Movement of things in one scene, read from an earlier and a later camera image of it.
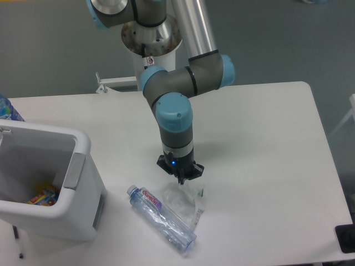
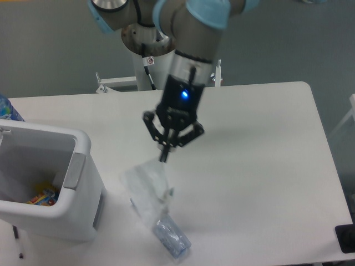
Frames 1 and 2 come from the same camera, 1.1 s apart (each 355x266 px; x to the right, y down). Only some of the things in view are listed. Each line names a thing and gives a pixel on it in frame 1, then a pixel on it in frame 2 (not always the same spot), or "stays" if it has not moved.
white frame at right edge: (351, 112) stays
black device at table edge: (345, 234) stays
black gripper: (182, 168) → (177, 111)
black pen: (16, 235) stays
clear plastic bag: (186, 203) → (148, 190)
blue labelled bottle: (7, 111) stays
